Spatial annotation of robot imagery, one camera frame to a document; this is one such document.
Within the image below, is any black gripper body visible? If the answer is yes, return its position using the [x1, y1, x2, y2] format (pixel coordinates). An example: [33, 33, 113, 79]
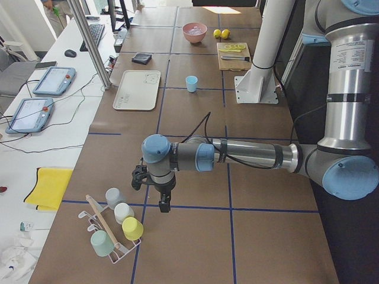
[155, 176, 175, 196]

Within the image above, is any yellow cup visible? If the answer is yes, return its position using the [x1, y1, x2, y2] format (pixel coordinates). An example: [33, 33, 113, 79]
[122, 217, 144, 241]

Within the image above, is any white cup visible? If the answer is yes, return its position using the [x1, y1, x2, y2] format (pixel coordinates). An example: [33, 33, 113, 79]
[114, 202, 134, 225]

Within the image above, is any grey cup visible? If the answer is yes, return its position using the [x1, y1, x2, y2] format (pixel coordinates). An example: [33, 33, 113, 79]
[105, 188, 126, 210]

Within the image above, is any mint green cup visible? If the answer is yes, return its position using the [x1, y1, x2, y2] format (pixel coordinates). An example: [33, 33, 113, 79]
[90, 230, 114, 257]

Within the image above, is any light blue cup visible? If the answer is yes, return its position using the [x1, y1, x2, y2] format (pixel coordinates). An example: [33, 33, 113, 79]
[185, 75, 198, 93]

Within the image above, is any clear ice cubes pile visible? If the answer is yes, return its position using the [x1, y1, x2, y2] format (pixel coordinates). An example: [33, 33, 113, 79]
[187, 25, 203, 35]

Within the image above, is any cream bear tray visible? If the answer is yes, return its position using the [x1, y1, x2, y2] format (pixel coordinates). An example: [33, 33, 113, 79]
[113, 70, 160, 111]

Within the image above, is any yellow cloth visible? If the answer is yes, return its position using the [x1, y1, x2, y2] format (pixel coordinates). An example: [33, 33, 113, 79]
[24, 167, 73, 211]

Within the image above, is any wooden cutting board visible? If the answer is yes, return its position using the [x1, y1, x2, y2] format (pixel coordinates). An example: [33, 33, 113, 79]
[217, 43, 252, 71]

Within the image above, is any blue teach pendant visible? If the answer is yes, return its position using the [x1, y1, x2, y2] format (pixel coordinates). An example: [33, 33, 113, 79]
[5, 98, 54, 134]
[33, 67, 76, 96]

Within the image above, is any yellow plastic knife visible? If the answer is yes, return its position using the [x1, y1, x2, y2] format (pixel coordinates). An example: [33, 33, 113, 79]
[218, 49, 242, 53]

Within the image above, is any pink bowl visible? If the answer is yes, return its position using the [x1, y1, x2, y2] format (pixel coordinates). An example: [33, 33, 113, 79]
[182, 22, 208, 44]

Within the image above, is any yellow lemon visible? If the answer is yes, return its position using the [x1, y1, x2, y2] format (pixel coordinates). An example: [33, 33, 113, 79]
[213, 29, 221, 38]
[220, 29, 230, 39]

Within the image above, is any black computer mouse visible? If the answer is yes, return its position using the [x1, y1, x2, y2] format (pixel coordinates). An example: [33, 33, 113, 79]
[64, 49, 77, 58]

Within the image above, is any black smartphone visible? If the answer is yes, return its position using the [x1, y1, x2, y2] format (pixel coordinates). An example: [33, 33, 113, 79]
[35, 61, 57, 70]

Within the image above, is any black keyboard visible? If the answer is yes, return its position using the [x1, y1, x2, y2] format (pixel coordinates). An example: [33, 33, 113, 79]
[79, 24, 105, 51]

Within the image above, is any person in beige trousers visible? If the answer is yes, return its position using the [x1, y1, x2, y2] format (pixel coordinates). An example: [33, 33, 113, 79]
[41, 0, 73, 36]

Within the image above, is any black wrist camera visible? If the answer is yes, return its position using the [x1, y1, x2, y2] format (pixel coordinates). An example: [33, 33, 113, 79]
[131, 164, 147, 191]

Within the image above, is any white wire cup rack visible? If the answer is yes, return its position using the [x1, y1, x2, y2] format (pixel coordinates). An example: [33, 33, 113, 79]
[78, 205, 142, 264]

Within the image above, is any wooden rack handle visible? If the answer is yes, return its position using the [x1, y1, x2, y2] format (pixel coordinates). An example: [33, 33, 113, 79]
[86, 195, 120, 249]

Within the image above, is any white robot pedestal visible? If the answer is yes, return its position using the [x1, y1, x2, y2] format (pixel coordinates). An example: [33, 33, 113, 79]
[235, 0, 295, 104]

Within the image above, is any aluminium frame post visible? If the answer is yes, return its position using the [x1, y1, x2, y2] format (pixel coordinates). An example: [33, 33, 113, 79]
[68, 0, 111, 90]

